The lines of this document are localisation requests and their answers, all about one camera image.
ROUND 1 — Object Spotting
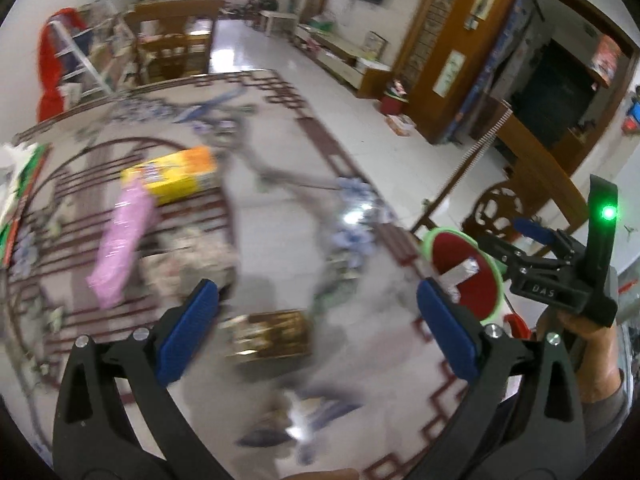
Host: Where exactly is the wooden armchair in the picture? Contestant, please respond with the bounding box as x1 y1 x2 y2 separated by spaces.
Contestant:
122 0 226 86

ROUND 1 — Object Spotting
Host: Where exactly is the pink plastic wrapper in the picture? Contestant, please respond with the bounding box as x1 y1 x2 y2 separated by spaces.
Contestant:
87 182 161 309

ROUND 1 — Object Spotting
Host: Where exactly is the red round lid green rim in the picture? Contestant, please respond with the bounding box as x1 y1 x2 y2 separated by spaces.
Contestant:
422 227 505 322

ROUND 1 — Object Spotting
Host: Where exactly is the gold brown packet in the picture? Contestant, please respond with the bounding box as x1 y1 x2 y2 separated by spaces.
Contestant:
220 310 313 361

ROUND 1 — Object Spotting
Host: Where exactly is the wooden partition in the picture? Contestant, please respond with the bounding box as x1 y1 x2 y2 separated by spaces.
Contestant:
400 0 526 143

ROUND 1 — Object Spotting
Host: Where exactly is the crumpled printed paper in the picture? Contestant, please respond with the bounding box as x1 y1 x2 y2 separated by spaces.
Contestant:
140 230 236 301

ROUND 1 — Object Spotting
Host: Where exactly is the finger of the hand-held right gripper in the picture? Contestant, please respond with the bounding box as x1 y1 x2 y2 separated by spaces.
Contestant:
512 216 588 266
472 235 531 281

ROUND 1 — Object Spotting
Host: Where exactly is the red bucket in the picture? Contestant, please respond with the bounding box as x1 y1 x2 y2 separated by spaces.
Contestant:
381 80 408 117

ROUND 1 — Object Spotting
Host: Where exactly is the carved wooden chair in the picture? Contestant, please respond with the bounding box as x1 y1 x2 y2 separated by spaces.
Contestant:
410 100 591 241

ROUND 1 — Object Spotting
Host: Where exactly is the red wall poster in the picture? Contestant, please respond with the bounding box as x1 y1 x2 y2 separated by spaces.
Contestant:
592 35 621 86

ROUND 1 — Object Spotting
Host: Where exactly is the person's right forearm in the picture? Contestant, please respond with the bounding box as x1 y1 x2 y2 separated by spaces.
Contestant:
575 370 636 461

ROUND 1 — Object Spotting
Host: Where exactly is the white side table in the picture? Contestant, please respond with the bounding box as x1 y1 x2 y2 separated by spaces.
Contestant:
260 10 298 36

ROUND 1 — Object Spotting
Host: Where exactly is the yellow cardboard box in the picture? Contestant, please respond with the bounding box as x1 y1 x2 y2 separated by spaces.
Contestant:
120 146 219 206

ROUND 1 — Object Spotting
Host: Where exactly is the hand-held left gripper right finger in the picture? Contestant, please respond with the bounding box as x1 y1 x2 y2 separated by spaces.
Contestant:
400 277 587 480

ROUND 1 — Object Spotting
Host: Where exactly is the low television cabinet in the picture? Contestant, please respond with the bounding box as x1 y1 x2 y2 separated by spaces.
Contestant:
295 22 393 98

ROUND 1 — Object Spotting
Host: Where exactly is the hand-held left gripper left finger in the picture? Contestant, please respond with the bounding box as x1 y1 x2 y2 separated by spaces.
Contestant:
51 279 236 480

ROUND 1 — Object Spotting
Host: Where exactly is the red cloth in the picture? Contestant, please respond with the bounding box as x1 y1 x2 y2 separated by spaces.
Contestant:
37 7 88 123

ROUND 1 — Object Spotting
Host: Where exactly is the person's right hand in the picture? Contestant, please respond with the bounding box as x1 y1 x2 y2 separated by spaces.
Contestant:
535 305 623 403

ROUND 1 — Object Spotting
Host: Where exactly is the white folding rack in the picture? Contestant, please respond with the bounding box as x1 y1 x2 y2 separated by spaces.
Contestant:
47 2 136 96

